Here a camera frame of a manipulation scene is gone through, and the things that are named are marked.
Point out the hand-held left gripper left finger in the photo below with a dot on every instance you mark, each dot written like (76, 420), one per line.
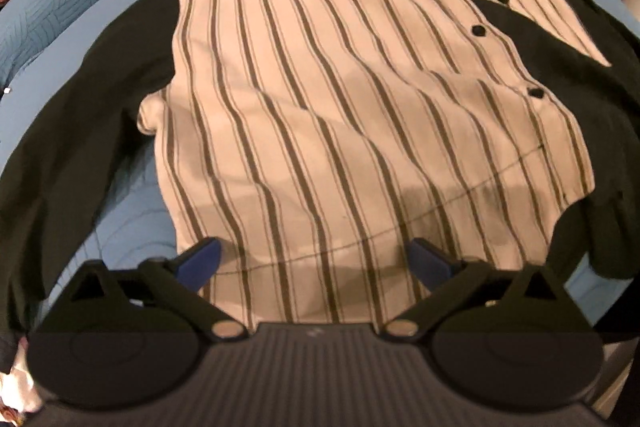
(200, 259)

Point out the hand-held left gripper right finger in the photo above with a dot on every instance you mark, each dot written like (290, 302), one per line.
(425, 257)

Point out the black and white striped shirt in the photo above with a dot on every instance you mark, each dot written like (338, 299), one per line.
(325, 107)

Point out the striped black-sleeved shirt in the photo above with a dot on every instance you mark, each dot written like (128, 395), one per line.
(130, 227)

